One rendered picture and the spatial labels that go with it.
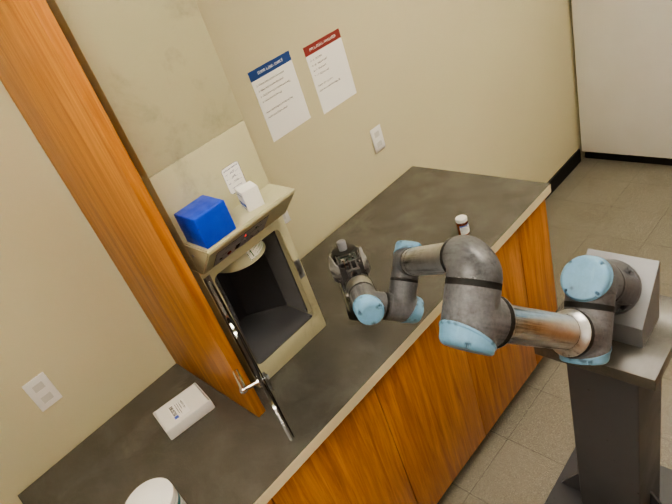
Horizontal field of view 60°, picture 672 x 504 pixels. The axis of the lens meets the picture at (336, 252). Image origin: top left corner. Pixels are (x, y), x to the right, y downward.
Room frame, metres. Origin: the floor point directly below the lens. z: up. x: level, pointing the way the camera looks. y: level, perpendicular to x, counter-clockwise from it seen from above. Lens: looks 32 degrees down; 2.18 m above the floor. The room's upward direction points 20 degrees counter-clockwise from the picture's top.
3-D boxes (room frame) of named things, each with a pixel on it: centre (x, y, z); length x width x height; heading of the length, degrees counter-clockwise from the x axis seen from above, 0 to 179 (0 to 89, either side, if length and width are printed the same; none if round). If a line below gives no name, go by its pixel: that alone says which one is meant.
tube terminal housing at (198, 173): (1.58, 0.32, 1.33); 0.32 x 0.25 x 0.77; 126
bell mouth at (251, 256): (1.57, 0.29, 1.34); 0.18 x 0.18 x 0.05
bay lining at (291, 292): (1.58, 0.32, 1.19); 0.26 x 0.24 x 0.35; 126
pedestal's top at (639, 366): (1.15, -0.67, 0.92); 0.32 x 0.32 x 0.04; 38
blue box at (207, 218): (1.37, 0.29, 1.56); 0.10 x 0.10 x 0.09; 36
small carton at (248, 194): (1.46, 0.17, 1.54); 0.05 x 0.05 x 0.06; 22
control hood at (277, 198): (1.43, 0.21, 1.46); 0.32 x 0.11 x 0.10; 126
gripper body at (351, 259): (1.38, -0.03, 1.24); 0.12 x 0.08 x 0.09; 1
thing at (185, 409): (1.39, 0.62, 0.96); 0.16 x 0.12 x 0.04; 117
